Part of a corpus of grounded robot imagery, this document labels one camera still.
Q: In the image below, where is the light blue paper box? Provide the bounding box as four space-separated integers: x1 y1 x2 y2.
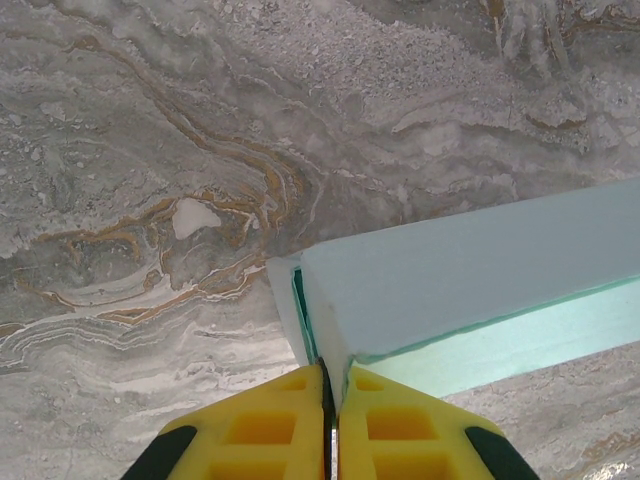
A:
264 178 640 409

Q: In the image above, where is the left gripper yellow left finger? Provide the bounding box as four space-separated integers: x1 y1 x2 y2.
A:
127 361 327 480

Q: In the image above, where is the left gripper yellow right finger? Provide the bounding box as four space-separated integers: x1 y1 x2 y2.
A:
337 366 541 480

